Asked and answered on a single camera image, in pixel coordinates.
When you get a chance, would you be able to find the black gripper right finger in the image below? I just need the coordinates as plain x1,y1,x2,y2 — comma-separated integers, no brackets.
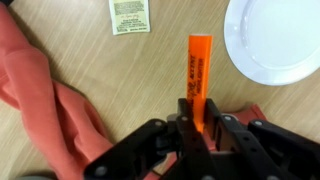
205,99,320,180

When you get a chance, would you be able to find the red-orange sweater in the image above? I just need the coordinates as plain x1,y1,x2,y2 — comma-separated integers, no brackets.
0,2,268,180

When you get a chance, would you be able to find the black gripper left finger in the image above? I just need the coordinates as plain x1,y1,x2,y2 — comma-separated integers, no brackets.
83,99,218,180

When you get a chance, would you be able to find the orange highlighter pen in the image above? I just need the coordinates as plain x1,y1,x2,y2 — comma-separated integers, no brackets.
187,34,213,132

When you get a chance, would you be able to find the white plate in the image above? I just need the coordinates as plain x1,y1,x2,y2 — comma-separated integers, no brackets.
224,0,320,86

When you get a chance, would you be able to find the small pale green packet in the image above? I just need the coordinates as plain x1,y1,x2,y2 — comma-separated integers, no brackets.
109,0,151,35

